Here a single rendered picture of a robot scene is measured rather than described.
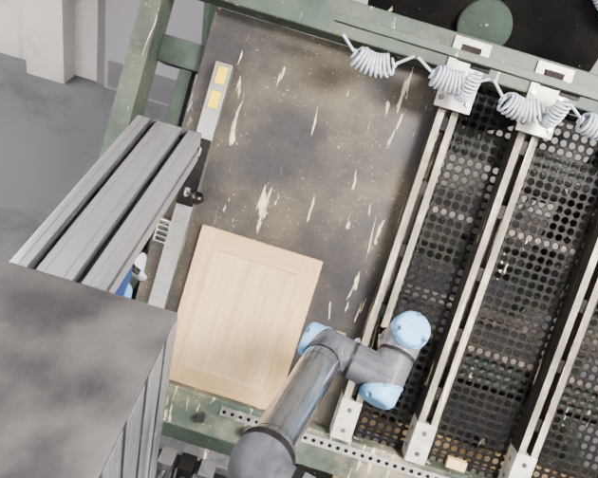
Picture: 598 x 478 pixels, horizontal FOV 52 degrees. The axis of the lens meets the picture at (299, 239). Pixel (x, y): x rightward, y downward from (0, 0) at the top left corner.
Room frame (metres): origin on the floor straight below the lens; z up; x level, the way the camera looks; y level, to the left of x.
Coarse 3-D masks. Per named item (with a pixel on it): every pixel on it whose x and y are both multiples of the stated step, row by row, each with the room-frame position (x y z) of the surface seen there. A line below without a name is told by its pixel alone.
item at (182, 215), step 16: (224, 64) 1.60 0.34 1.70; (208, 96) 1.55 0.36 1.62; (224, 96) 1.55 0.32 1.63; (208, 112) 1.52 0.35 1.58; (208, 128) 1.50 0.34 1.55; (208, 160) 1.48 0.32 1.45; (176, 208) 1.37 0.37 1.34; (192, 208) 1.37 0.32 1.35; (176, 224) 1.34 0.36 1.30; (176, 240) 1.32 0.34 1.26; (176, 256) 1.29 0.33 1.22; (160, 272) 1.26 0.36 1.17; (176, 272) 1.29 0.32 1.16; (160, 288) 1.24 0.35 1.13; (160, 304) 1.21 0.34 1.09
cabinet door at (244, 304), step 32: (224, 256) 1.33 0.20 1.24; (256, 256) 1.34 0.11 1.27; (288, 256) 1.36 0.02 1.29; (192, 288) 1.27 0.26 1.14; (224, 288) 1.28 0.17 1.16; (256, 288) 1.30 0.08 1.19; (288, 288) 1.31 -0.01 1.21; (192, 320) 1.22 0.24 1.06; (224, 320) 1.23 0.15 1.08; (256, 320) 1.25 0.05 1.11; (288, 320) 1.26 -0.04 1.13; (192, 352) 1.17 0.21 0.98; (224, 352) 1.18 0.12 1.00; (256, 352) 1.19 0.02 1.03; (288, 352) 1.21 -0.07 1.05; (192, 384) 1.11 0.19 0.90; (224, 384) 1.13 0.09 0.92; (256, 384) 1.14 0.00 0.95
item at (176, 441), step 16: (176, 432) 1.02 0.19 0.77; (192, 432) 1.02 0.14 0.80; (160, 448) 0.97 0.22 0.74; (176, 448) 0.99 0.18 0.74; (192, 448) 1.00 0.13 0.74; (208, 448) 1.01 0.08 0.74; (224, 448) 1.01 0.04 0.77; (160, 464) 0.92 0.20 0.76; (176, 464) 0.99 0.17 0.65; (192, 464) 0.94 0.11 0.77; (208, 464) 0.95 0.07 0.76; (224, 464) 0.98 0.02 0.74
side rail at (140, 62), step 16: (144, 0) 1.65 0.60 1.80; (160, 0) 1.65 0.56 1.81; (144, 16) 1.63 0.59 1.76; (160, 16) 1.66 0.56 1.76; (144, 32) 1.60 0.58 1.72; (160, 32) 1.67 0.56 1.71; (128, 48) 1.57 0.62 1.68; (144, 48) 1.58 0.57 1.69; (128, 64) 1.55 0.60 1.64; (144, 64) 1.56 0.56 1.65; (128, 80) 1.53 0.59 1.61; (144, 80) 1.57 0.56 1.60; (128, 96) 1.51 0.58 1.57; (144, 96) 1.57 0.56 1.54; (112, 112) 1.48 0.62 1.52; (128, 112) 1.48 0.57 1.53; (112, 128) 1.45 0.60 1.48
